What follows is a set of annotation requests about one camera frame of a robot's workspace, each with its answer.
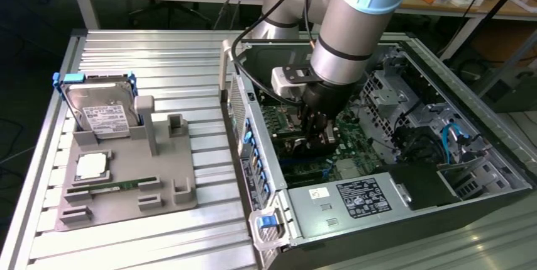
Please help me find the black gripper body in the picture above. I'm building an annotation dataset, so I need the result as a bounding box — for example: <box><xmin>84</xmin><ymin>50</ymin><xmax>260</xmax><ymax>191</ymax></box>
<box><xmin>300</xmin><ymin>82</ymin><xmax>353</xmax><ymax>122</ymax></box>

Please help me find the graphics card with metal bracket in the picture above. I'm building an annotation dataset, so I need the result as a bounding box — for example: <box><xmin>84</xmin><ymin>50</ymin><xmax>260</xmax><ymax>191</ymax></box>
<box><xmin>277</xmin><ymin>131</ymin><xmax>339</xmax><ymax>166</ymax></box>

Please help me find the CPU socket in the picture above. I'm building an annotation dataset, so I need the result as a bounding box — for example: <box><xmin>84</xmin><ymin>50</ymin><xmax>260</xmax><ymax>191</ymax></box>
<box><xmin>283</xmin><ymin>105</ymin><xmax>304</xmax><ymax>128</ymax></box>

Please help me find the green motherboard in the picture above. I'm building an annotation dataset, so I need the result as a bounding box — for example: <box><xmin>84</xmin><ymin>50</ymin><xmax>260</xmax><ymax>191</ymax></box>
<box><xmin>256</xmin><ymin>89</ymin><xmax>395</xmax><ymax>189</ymax></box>

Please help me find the silver chipset heatsink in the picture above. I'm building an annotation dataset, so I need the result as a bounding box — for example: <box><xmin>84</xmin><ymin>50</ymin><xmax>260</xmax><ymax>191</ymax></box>
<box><xmin>332</xmin><ymin>159</ymin><xmax>359</xmax><ymax>179</ymax></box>

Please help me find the metal disk bay cage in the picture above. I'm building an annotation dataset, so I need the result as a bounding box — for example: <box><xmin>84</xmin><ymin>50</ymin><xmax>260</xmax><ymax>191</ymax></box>
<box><xmin>356</xmin><ymin>69</ymin><xmax>416</xmax><ymax>145</ymax></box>

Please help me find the grey power supply unit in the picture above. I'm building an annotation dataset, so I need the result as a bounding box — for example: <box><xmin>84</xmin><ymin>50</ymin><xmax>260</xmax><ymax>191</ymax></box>
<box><xmin>287</xmin><ymin>172</ymin><xmax>416</xmax><ymax>240</ymax></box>

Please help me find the open black PC case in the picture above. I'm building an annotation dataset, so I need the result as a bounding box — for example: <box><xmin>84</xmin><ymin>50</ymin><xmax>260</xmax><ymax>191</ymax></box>
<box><xmin>220</xmin><ymin>32</ymin><xmax>537</xmax><ymax>270</ymax></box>

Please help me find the dark grey box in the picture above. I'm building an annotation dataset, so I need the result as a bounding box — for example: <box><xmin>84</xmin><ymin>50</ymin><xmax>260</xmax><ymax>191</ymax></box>
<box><xmin>481</xmin><ymin>70</ymin><xmax>537</xmax><ymax>114</ymax></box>

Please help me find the black chair base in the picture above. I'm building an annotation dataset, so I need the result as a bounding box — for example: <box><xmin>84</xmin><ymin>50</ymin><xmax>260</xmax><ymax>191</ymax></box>
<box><xmin>127</xmin><ymin>0</ymin><xmax>213</xmax><ymax>29</ymax></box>

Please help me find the hard disk in blue carrier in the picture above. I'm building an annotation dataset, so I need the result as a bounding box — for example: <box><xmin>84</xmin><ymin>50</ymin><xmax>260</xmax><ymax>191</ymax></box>
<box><xmin>51</xmin><ymin>70</ymin><xmax>147</xmax><ymax>140</ymax></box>

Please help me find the grey parts rack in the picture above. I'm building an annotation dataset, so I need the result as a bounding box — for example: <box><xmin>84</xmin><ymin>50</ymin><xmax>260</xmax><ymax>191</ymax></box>
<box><xmin>54</xmin><ymin>95</ymin><xmax>199</xmax><ymax>233</ymax></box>

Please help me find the green RAM stick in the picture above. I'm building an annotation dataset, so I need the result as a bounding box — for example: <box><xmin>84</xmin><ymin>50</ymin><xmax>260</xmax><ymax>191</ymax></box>
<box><xmin>87</xmin><ymin>181</ymin><xmax>141</xmax><ymax>194</ymax></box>

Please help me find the black tripod pole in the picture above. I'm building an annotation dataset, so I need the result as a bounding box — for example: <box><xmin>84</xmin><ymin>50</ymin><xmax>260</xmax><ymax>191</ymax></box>
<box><xmin>436</xmin><ymin>0</ymin><xmax>531</xmax><ymax>60</ymax></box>

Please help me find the silver CPU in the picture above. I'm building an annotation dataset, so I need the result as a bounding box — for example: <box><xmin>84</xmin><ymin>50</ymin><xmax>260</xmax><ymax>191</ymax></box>
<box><xmin>75</xmin><ymin>154</ymin><xmax>112</xmax><ymax>181</ymax></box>

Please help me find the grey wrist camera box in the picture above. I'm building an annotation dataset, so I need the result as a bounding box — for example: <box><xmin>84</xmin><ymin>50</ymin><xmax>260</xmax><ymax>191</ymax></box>
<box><xmin>269</xmin><ymin>65</ymin><xmax>316</xmax><ymax>103</ymax></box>

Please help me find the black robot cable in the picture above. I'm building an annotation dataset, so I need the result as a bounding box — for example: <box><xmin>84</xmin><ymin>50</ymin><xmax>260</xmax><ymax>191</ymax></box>
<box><xmin>211</xmin><ymin>0</ymin><xmax>315</xmax><ymax>106</ymax></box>

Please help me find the blue wire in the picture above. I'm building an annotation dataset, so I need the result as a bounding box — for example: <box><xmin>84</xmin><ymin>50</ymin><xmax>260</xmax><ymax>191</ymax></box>
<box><xmin>439</xmin><ymin>123</ymin><xmax>464</xmax><ymax>166</ymax></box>

